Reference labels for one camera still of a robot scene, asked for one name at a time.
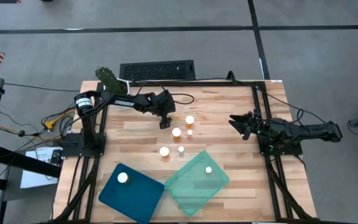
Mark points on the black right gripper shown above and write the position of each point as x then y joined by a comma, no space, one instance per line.
256,124

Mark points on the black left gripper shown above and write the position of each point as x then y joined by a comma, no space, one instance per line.
163,104

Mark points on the white ball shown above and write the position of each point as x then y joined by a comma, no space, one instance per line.
122,177

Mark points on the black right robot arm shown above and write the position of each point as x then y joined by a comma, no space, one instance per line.
306,130

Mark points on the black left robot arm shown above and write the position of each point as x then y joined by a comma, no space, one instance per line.
124,102

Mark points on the translucent green plastic bin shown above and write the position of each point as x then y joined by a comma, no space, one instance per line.
197,189

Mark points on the dark blue plastic bin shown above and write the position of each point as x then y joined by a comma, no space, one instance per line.
132,196

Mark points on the black keyboard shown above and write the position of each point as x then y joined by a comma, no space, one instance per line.
157,71

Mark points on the white plant pot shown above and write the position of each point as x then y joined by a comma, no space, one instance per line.
126,85

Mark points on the dark green cucumber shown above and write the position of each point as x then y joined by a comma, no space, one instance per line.
107,79

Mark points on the black handheld device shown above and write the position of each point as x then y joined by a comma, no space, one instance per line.
56,155

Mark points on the white paper sheet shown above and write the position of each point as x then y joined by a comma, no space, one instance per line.
37,177

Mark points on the black aluminium rig frame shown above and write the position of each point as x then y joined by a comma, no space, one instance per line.
197,83

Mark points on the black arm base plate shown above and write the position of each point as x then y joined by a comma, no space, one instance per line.
70,146
291,149

